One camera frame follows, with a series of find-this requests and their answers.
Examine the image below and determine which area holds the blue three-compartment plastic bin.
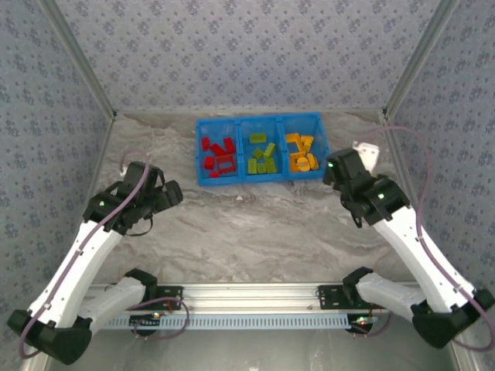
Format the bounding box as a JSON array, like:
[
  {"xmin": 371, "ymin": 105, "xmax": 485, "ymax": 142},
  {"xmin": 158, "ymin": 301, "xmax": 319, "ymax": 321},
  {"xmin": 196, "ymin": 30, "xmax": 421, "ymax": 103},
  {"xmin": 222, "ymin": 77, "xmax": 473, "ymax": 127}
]
[{"xmin": 194, "ymin": 111, "xmax": 330, "ymax": 187}]

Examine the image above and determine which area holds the aluminium corner post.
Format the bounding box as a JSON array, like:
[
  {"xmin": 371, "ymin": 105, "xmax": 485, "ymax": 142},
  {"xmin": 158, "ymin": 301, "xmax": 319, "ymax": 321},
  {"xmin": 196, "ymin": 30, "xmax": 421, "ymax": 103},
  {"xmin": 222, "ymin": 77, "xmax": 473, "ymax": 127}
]
[
  {"xmin": 382, "ymin": 0, "xmax": 463, "ymax": 117},
  {"xmin": 38, "ymin": 0, "xmax": 118, "ymax": 119}
]

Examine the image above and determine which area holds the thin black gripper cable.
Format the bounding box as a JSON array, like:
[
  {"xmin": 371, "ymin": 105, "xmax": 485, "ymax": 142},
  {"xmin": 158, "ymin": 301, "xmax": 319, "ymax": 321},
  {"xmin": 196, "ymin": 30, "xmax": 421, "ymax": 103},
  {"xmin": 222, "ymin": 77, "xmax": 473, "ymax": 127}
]
[
  {"xmin": 350, "ymin": 208, "xmax": 367, "ymax": 230},
  {"xmin": 125, "ymin": 215, "xmax": 155, "ymax": 237}
]

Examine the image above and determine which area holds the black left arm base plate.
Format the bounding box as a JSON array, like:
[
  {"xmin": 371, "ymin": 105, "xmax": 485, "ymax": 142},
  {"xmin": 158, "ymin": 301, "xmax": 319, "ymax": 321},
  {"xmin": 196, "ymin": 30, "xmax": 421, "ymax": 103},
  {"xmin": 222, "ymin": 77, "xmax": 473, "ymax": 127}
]
[{"xmin": 127, "ymin": 284, "xmax": 184, "ymax": 312}]

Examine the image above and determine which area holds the red lego window frame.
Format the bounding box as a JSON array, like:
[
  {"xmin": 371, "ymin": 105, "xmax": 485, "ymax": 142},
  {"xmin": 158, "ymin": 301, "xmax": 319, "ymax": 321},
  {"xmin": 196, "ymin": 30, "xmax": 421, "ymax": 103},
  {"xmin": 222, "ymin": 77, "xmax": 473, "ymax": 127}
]
[{"xmin": 214, "ymin": 153, "xmax": 237, "ymax": 175}]

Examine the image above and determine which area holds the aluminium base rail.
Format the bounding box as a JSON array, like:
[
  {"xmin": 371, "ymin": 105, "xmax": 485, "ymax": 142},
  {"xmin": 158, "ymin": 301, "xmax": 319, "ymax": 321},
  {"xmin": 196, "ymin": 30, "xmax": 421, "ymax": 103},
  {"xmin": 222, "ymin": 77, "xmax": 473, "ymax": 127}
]
[{"xmin": 79, "ymin": 283, "xmax": 426, "ymax": 312}]

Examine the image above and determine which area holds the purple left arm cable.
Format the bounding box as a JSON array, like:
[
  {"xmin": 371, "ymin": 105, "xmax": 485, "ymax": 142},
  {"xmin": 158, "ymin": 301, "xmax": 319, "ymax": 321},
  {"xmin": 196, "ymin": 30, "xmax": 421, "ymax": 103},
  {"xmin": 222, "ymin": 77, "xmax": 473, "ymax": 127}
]
[{"xmin": 19, "ymin": 150, "xmax": 191, "ymax": 359}]

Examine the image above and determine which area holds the aluminium table side rail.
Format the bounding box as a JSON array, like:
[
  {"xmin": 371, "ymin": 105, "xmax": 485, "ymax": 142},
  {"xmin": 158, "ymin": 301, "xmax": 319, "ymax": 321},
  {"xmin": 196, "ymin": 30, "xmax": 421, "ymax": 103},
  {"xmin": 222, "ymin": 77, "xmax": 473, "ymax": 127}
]
[
  {"xmin": 83, "ymin": 114, "xmax": 117, "ymax": 209},
  {"xmin": 380, "ymin": 111, "xmax": 426, "ymax": 233}
]

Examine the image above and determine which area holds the yellow lego window frame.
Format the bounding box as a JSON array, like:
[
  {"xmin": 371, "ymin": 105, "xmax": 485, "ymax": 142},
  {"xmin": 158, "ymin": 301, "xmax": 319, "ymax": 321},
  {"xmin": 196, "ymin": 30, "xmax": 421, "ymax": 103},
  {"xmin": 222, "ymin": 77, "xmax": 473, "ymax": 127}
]
[{"xmin": 285, "ymin": 133, "xmax": 306, "ymax": 155}]

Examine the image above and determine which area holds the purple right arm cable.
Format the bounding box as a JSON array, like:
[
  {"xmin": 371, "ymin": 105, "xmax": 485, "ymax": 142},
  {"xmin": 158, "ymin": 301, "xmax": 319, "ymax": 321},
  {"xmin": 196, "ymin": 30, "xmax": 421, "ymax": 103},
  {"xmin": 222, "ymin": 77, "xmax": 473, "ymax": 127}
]
[{"xmin": 357, "ymin": 125, "xmax": 495, "ymax": 352}]

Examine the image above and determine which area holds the thin black right gripper cable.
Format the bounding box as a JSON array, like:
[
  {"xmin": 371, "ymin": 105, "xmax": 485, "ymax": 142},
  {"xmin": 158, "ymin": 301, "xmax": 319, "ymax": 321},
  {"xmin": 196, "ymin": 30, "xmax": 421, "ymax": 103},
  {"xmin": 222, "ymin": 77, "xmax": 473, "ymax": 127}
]
[{"xmin": 350, "ymin": 208, "xmax": 367, "ymax": 230}]

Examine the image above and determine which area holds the thin black left gripper cable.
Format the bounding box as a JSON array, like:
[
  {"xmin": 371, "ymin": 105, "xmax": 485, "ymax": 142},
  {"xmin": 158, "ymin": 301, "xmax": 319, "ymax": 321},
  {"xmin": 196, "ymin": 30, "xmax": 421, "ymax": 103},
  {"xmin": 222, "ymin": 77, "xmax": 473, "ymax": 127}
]
[{"xmin": 125, "ymin": 215, "xmax": 155, "ymax": 237}]

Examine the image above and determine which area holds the aluminium frame bar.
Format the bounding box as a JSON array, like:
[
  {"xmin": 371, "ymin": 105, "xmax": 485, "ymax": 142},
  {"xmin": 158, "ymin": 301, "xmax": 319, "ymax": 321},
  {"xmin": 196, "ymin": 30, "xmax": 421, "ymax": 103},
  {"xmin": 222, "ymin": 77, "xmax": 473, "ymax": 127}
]
[{"xmin": 450, "ymin": 342, "xmax": 483, "ymax": 371}]

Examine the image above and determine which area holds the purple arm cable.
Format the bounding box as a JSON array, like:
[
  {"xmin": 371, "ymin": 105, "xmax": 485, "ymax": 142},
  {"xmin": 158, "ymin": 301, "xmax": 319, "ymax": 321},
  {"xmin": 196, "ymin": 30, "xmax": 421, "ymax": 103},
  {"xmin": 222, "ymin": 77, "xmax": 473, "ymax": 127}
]
[
  {"xmin": 19, "ymin": 150, "xmax": 191, "ymax": 359},
  {"xmin": 357, "ymin": 125, "xmax": 495, "ymax": 352}
]

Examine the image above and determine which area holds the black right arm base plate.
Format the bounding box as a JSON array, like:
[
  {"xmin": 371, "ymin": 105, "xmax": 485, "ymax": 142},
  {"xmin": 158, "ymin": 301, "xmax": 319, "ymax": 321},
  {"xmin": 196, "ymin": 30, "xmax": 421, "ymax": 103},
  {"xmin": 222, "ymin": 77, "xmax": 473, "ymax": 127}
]
[{"xmin": 317, "ymin": 284, "xmax": 360, "ymax": 311}]

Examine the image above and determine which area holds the white slotted cable duct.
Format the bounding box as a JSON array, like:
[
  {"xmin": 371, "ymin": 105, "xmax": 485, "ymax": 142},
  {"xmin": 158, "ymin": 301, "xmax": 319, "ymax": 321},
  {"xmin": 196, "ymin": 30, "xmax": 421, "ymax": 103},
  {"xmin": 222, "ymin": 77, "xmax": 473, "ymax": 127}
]
[{"xmin": 102, "ymin": 313, "xmax": 357, "ymax": 331}]

